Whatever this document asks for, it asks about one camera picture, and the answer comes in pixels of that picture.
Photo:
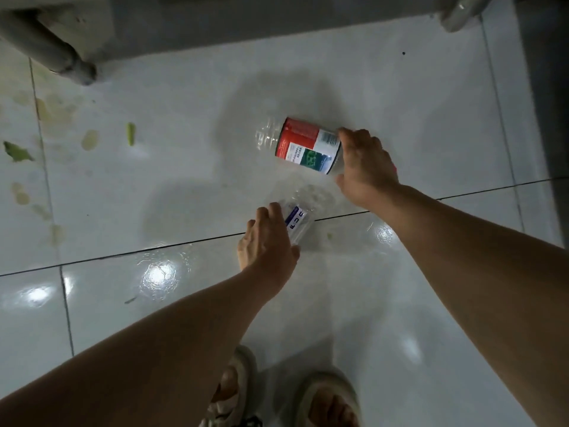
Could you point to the person's right hand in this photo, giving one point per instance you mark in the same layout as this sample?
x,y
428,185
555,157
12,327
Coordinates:
x,y
366,171

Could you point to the clear bottle with red label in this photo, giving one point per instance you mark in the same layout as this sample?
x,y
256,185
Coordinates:
x,y
304,145

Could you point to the person's right thumb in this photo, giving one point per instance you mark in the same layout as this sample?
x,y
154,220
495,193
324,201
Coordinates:
x,y
341,180

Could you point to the person's right sandal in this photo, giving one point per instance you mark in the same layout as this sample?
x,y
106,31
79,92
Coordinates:
x,y
329,398

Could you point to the grey metal pipe leg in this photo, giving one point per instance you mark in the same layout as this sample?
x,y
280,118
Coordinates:
x,y
49,46

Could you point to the person's right forearm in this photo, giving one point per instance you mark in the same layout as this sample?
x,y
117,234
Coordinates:
x,y
498,280

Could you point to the person's right foot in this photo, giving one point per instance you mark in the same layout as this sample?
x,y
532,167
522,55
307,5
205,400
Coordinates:
x,y
331,409

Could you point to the person's left sandal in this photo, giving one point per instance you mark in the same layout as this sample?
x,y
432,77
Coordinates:
x,y
231,391

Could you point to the person's sandal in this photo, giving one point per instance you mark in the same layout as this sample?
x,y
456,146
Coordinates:
x,y
231,391
329,398

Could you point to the clear bottle with blue label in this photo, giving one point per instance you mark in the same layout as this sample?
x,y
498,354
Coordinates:
x,y
298,217

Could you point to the person's left thumb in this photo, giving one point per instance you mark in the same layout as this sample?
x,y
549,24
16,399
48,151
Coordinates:
x,y
294,252

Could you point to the white pipe leg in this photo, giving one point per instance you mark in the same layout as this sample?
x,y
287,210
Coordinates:
x,y
464,11

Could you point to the small green vegetable scrap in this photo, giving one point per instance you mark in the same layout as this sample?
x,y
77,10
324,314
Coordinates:
x,y
130,134

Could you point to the person's left forearm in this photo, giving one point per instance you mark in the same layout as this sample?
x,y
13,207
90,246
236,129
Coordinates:
x,y
133,351

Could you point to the person's left hand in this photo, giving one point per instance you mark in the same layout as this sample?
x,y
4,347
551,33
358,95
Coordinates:
x,y
266,253

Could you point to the person's left foot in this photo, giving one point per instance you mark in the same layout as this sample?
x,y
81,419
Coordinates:
x,y
226,386

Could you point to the person's foot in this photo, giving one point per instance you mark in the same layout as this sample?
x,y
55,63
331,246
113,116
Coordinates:
x,y
331,409
226,386

